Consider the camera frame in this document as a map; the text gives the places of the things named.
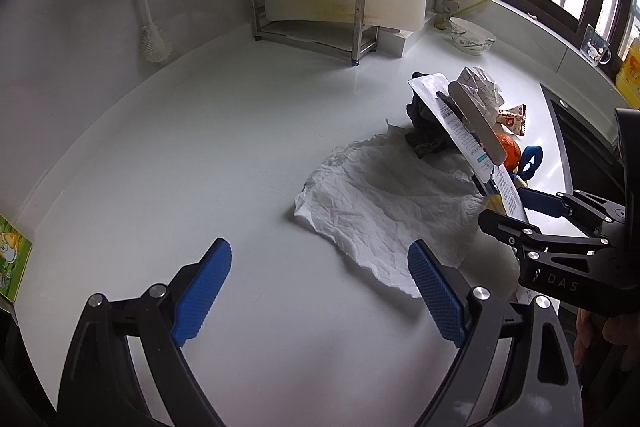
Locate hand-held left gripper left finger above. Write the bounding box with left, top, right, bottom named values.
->
left=56, top=237, right=233, bottom=427

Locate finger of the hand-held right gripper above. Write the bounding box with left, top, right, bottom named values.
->
left=517, top=187, right=627, bottom=229
left=477, top=209, right=612, bottom=259

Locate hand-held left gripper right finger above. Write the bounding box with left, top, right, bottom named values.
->
left=407, top=239, right=585, bottom=427

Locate red and white snack wrapper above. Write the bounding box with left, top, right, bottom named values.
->
left=495, top=104, right=529, bottom=138

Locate grey stick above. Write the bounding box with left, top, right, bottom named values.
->
left=447, top=80, right=507, bottom=168

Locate long white plastic package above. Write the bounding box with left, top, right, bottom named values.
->
left=407, top=74, right=527, bottom=223

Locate person's right hand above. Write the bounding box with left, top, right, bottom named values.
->
left=574, top=307, right=618, bottom=375

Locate yellow peel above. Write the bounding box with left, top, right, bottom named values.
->
left=485, top=174, right=531, bottom=212

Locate orange peel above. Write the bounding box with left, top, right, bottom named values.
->
left=492, top=133, right=523, bottom=170

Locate crumpled white paper sheet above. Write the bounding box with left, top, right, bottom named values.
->
left=294, top=127, right=493, bottom=300

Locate crumpled white printed wrapper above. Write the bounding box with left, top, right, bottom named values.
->
left=457, top=66, right=505, bottom=128

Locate dark grey cloth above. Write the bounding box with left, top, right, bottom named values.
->
left=404, top=72, right=466, bottom=158

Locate yellow oil bottle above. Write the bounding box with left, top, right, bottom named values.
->
left=615, top=42, right=640, bottom=108

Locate glass mug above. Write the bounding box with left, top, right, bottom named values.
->
left=580, top=24, right=613, bottom=66

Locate white floral bowl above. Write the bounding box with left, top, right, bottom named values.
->
left=447, top=17, right=497, bottom=56

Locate green printed box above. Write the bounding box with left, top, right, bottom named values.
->
left=0, top=213, right=33, bottom=303

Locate small white box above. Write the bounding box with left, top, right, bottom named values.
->
left=377, top=28, right=412, bottom=58

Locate stainless steel rack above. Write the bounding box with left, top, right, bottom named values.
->
left=247, top=0, right=378, bottom=68

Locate blue plastic loop handle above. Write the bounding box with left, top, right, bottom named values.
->
left=515, top=145, right=544, bottom=180

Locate white brush with blue handle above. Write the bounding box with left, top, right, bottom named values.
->
left=127, top=0, right=173, bottom=65

